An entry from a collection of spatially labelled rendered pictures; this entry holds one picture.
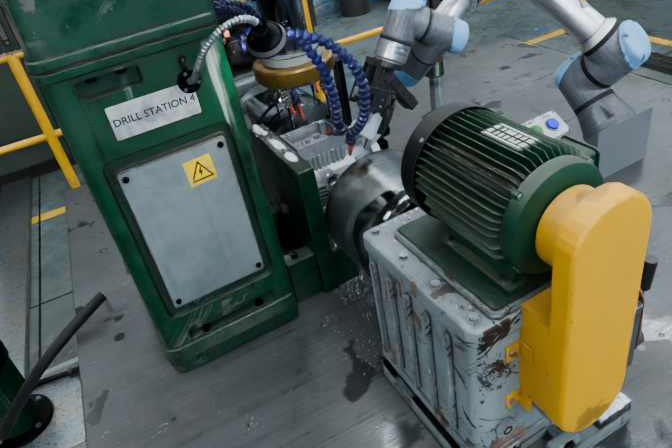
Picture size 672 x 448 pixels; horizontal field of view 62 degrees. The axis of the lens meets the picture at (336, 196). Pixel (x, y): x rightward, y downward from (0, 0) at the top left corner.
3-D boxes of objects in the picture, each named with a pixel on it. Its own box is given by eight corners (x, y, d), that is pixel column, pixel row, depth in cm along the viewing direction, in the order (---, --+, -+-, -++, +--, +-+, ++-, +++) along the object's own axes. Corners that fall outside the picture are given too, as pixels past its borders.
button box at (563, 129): (509, 168, 131) (518, 155, 126) (491, 145, 134) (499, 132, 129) (563, 142, 136) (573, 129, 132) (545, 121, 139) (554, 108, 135)
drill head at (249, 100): (277, 204, 151) (255, 122, 138) (229, 152, 183) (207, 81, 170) (356, 171, 159) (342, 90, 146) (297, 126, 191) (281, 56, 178)
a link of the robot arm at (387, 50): (398, 42, 130) (418, 50, 124) (392, 62, 132) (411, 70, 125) (373, 35, 126) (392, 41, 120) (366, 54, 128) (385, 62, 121)
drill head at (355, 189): (419, 362, 99) (406, 255, 86) (327, 260, 128) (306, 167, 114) (526, 301, 107) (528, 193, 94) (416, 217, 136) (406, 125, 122)
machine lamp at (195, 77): (198, 115, 87) (172, 36, 80) (180, 95, 95) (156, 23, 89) (301, 79, 92) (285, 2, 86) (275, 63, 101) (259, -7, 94)
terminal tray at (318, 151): (303, 177, 130) (297, 150, 126) (285, 161, 138) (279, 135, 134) (347, 158, 133) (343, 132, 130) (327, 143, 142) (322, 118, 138)
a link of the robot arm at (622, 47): (618, 72, 159) (473, -52, 157) (663, 39, 147) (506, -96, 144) (607, 96, 153) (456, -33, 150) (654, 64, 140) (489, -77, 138)
